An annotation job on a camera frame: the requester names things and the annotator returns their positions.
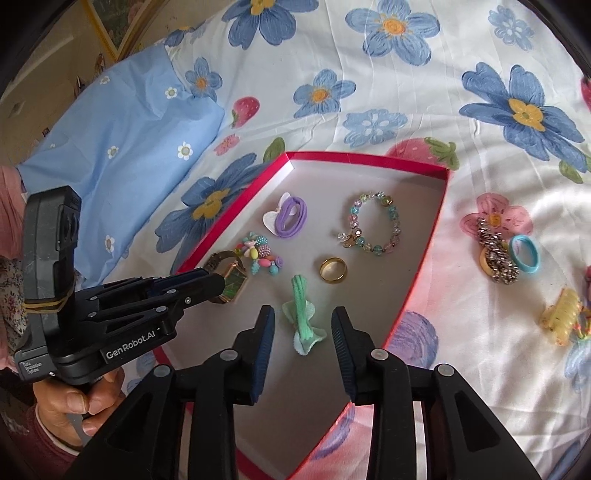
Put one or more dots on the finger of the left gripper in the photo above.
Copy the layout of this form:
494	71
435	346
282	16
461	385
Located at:
196	284
175	307

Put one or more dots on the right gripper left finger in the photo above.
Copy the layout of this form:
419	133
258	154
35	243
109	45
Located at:
233	377

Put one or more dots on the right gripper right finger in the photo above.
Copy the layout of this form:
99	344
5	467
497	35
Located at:
374	377

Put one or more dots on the gold wrist watch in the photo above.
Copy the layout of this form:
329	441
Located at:
229	265

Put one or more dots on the green hair tie bow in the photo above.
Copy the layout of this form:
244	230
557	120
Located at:
299	312

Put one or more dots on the yellow hair claw clip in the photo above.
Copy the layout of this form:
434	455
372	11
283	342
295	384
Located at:
560	318

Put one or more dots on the pink hair clip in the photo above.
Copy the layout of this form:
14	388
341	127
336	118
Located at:
588	282

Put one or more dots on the person's left hand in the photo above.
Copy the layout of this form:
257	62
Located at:
56	401

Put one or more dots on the red shallow tray box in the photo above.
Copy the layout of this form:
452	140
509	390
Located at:
304	426

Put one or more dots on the light blue pillow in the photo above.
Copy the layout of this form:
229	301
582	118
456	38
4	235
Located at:
122	146

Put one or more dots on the white floral bed sheet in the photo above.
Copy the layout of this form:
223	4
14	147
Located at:
480	88

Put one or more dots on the framed picture on wall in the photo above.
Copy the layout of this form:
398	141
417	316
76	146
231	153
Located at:
120	24

